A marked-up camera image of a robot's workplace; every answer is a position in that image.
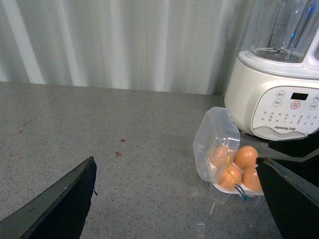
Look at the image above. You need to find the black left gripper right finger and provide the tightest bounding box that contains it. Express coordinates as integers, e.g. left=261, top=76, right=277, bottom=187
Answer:
left=268, top=133, right=319, bottom=162

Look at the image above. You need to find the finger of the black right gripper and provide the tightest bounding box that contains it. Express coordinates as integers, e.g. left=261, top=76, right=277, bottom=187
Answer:
left=257, top=158, right=319, bottom=239

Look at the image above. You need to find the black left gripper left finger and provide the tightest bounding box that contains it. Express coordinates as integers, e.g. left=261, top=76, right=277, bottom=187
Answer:
left=0, top=156, right=97, bottom=239

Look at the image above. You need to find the brown egg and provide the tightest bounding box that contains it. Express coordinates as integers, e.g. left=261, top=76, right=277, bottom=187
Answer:
left=242, top=165, right=262, bottom=191
left=233, top=146, right=259, bottom=170
left=215, top=164, right=242, bottom=189
left=209, top=145, right=232, bottom=168

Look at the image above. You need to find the clear plastic egg box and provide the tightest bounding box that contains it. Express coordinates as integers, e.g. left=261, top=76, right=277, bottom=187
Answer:
left=193, top=107, right=265, bottom=205

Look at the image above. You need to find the yellow blue rubber band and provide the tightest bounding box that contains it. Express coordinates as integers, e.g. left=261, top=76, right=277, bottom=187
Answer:
left=226, top=156, right=250, bottom=200

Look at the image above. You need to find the white Joyoung blender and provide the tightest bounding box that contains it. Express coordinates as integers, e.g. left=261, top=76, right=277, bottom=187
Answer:
left=224, top=0, right=319, bottom=140

